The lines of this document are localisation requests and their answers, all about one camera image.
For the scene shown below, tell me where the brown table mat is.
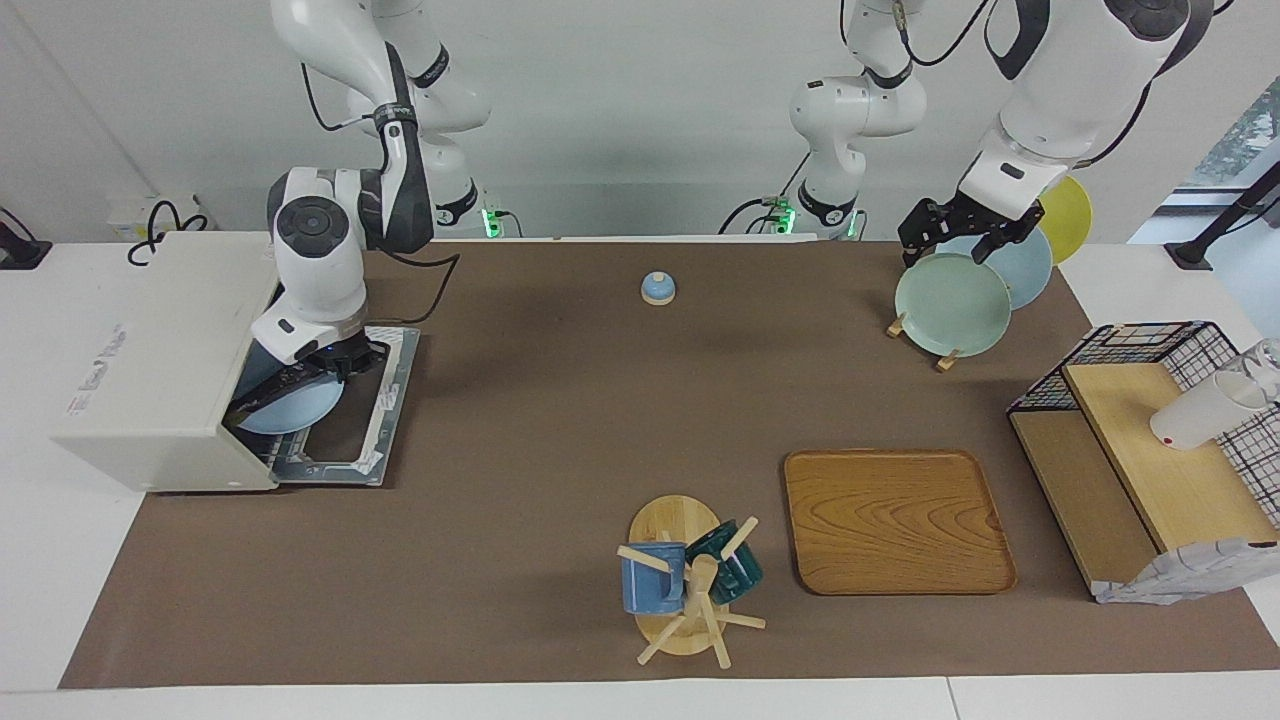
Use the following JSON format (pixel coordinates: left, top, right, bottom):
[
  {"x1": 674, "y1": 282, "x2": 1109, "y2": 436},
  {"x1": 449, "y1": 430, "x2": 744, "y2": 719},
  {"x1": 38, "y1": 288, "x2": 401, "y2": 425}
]
[{"x1": 58, "y1": 240, "x2": 1280, "y2": 689}]

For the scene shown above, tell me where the wooden mug tree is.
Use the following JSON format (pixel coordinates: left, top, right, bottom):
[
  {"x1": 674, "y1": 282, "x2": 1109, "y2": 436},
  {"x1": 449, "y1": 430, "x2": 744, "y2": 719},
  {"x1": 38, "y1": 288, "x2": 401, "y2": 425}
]
[{"x1": 617, "y1": 495, "x2": 767, "y2": 669}]

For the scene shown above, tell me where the black wire basket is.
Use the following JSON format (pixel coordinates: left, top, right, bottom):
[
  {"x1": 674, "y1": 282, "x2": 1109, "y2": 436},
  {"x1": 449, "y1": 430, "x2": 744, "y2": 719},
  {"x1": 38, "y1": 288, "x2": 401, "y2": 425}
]
[{"x1": 1008, "y1": 322, "x2": 1280, "y2": 531}]

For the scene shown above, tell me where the yellow plate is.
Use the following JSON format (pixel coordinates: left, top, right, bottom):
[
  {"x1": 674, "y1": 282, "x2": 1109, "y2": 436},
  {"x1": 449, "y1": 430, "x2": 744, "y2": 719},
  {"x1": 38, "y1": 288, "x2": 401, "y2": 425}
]
[{"x1": 1035, "y1": 175, "x2": 1093, "y2": 266}]

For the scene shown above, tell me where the white marbled sheet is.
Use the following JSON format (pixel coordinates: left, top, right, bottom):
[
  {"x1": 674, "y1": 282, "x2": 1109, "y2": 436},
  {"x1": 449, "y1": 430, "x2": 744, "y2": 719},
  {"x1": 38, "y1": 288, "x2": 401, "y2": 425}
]
[{"x1": 1093, "y1": 538, "x2": 1280, "y2": 606}]

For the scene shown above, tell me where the black coiled cable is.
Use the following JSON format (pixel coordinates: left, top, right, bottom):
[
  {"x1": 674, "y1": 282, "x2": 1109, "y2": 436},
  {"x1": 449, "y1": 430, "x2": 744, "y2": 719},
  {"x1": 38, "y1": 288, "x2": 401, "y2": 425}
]
[{"x1": 127, "y1": 200, "x2": 211, "y2": 266}]

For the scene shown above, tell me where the dark green mug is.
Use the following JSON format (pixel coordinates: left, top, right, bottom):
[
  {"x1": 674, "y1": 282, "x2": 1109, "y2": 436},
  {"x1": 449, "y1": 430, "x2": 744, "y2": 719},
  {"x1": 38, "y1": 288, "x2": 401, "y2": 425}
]
[{"x1": 686, "y1": 520, "x2": 764, "y2": 605}]

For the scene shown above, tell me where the pale green plate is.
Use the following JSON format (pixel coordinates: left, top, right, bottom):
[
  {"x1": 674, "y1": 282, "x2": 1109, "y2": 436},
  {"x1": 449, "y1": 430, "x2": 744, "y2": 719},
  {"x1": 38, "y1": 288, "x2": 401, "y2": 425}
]
[{"x1": 894, "y1": 252, "x2": 1013, "y2": 358}]

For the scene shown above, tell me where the dark purple eggplant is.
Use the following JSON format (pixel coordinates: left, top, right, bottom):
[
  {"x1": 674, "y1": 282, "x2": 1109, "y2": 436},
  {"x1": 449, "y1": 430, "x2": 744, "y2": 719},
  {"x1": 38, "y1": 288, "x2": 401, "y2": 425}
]
[{"x1": 232, "y1": 370, "x2": 321, "y2": 416}]

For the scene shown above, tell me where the beige toaster oven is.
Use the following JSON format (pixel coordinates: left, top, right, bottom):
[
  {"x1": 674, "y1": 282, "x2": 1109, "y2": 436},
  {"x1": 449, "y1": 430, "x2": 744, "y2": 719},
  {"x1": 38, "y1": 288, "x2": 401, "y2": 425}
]
[{"x1": 52, "y1": 232, "x2": 337, "y2": 493}]

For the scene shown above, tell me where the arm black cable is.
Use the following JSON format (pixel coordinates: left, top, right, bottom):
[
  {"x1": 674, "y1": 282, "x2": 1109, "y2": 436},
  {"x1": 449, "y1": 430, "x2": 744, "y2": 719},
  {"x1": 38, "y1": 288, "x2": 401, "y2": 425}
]
[
  {"x1": 845, "y1": 0, "x2": 1176, "y2": 171},
  {"x1": 300, "y1": 60, "x2": 463, "y2": 327}
]

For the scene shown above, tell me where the white cup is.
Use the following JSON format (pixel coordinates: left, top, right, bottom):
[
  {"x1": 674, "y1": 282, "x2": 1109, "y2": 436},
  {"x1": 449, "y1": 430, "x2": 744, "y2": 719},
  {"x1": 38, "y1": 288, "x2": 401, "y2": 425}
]
[{"x1": 1150, "y1": 372, "x2": 1269, "y2": 451}]

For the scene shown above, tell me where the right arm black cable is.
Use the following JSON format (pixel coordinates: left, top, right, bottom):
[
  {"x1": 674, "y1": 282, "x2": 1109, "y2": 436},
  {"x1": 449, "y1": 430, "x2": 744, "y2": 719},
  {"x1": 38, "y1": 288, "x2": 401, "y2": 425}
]
[{"x1": 300, "y1": 60, "x2": 463, "y2": 327}]

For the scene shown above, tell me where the wooden plate rack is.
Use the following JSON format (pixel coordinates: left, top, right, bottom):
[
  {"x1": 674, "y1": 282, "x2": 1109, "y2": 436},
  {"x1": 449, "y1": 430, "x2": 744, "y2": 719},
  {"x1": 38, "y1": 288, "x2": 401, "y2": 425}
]
[{"x1": 886, "y1": 310, "x2": 963, "y2": 373}]

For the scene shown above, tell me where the blue mug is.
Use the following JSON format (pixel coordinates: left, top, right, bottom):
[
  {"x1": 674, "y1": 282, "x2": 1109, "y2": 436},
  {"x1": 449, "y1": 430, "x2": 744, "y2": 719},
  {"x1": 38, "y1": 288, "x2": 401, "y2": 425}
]
[{"x1": 621, "y1": 542, "x2": 688, "y2": 615}]

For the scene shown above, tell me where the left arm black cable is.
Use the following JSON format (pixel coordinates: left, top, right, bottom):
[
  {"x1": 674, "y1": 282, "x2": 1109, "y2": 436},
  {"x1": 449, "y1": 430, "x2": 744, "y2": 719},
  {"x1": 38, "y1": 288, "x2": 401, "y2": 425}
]
[{"x1": 845, "y1": 0, "x2": 1176, "y2": 171}]

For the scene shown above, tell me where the wooden serving tray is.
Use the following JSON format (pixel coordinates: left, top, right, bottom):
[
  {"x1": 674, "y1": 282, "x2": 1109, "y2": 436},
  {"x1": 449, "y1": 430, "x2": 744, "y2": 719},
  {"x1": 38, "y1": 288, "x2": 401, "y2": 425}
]
[{"x1": 783, "y1": 449, "x2": 1018, "y2": 597}]

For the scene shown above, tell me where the black desk clamp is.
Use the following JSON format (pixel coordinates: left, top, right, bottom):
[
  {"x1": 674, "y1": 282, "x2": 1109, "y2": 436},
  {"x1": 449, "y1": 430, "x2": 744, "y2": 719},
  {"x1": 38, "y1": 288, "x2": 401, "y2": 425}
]
[{"x1": 0, "y1": 205, "x2": 53, "y2": 271}]

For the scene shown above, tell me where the wooden shelf box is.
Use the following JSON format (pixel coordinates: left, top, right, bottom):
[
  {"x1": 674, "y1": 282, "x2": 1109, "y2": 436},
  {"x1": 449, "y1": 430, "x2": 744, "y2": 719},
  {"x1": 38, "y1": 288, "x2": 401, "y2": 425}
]
[{"x1": 1010, "y1": 362, "x2": 1280, "y2": 601}]

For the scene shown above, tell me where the light blue plate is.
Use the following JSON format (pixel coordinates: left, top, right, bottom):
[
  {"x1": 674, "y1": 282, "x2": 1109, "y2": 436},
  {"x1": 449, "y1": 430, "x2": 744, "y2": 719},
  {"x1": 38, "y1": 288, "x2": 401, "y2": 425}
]
[
  {"x1": 940, "y1": 225, "x2": 1054, "y2": 311},
  {"x1": 233, "y1": 375, "x2": 347, "y2": 436}
]

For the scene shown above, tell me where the clear drinking glass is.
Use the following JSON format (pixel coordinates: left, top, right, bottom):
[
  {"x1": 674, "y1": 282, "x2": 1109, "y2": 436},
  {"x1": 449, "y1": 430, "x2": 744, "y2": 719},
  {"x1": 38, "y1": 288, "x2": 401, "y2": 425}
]
[{"x1": 1245, "y1": 338, "x2": 1280, "y2": 401}]

